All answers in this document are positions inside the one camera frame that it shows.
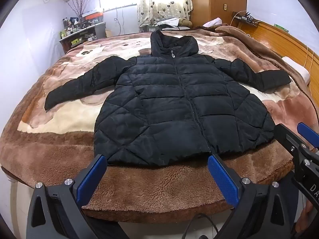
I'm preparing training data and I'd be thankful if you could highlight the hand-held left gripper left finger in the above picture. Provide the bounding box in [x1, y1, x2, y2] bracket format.
[26, 154, 108, 239]

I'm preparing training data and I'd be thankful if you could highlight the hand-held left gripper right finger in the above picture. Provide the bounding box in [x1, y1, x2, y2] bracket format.
[207, 154, 297, 239]

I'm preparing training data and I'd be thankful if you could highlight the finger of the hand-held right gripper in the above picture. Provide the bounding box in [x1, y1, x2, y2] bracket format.
[298, 122, 319, 152]
[274, 124, 303, 155]

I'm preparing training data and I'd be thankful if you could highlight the black quilted hooded jacket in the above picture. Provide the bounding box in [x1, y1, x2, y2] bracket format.
[44, 30, 292, 166]

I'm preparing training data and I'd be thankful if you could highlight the person's right hand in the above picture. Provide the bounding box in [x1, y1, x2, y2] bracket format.
[299, 199, 319, 232]

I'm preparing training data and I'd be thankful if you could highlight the brown printed fleece blanket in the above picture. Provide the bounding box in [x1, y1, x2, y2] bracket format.
[0, 24, 312, 223]

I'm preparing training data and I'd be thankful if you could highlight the white pillow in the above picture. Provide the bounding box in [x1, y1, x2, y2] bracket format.
[282, 56, 310, 84]

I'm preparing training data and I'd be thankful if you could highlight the wooden bed headboard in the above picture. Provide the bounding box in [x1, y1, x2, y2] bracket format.
[232, 11, 319, 115]

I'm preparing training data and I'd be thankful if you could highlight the power strip with plugs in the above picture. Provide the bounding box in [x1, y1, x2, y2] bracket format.
[234, 11, 261, 26]

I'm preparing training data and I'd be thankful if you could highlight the white folded towel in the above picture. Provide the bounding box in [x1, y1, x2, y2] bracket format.
[202, 17, 225, 27]

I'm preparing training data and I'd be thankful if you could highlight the cluttered wooden desk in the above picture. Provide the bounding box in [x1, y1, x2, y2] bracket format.
[59, 22, 107, 54]

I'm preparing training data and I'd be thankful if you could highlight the wooden wardrobe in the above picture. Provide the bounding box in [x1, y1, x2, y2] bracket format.
[190, 0, 247, 28]

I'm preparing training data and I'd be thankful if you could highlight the orange box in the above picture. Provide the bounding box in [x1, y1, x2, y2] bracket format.
[83, 13, 104, 22]

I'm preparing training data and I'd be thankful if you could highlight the vase with bare branches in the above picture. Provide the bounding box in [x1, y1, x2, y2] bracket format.
[67, 0, 96, 23]

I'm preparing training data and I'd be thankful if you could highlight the heart print curtain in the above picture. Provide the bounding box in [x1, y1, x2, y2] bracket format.
[138, 0, 193, 28]

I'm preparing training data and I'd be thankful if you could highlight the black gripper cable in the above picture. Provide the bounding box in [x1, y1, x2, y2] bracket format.
[182, 214, 225, 239]

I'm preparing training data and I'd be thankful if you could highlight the yellow cable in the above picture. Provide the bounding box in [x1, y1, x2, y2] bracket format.
[304, 45, 316, 87]

